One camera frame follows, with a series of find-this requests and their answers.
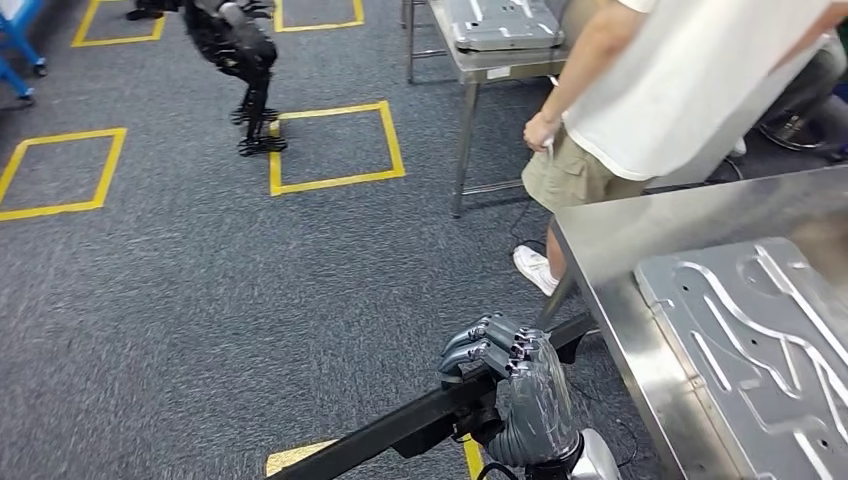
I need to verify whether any black plastic frame part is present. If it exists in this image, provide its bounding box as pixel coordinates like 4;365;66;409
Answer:
264;311;598;480

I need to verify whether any stamped aluminium panel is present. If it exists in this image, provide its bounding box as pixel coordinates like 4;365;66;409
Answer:
633;237;848;480
442;0;566;53

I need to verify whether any stainless steel table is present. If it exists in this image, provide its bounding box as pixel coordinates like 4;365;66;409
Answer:
400;0;578;220
529;165;848;480

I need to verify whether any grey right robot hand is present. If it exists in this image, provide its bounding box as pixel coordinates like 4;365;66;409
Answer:
437;312;582;469

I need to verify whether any person's hand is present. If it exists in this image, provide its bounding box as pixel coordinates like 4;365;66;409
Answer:
523;111;564;155

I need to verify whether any black humanoid robot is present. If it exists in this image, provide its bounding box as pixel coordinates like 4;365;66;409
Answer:
125;0;289;158

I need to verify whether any blue metal shelf rack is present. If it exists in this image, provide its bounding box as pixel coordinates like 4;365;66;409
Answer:
0;0;49;102

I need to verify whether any person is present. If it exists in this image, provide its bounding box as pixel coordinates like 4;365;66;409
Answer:
511;0;848;298

